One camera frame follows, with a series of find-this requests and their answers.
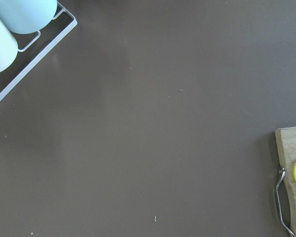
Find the light blue plastic cup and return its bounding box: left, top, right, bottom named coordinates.
left=0, top=0, right=57, bottom=34

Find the white plastic cup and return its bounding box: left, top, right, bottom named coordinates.
left=0, top=20, right=18, bottom=72

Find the white wire cup rack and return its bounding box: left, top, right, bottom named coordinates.
left=0, top=1, right=77, bottom=101

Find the wooden cutting board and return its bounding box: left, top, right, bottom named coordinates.
left=275, top=127, right=296, bottom=236

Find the metal cutting board handle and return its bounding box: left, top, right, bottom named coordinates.
left=274, top=166, right=296, bottom=237

